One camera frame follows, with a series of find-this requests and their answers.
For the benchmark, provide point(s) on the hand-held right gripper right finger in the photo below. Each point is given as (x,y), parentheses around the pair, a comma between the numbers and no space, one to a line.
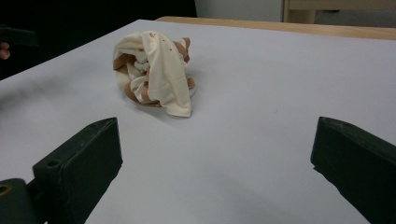
(358,158)

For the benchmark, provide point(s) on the cream and brown cloth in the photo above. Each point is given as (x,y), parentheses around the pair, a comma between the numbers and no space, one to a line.
(155,71)

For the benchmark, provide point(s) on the light wooden table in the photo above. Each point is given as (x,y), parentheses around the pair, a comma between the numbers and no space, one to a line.
(280,27)

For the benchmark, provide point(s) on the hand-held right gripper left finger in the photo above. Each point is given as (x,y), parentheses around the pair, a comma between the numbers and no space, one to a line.
(81,161)

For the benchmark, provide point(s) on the wooden furniture frame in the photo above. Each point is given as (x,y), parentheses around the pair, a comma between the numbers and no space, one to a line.
(327,7)

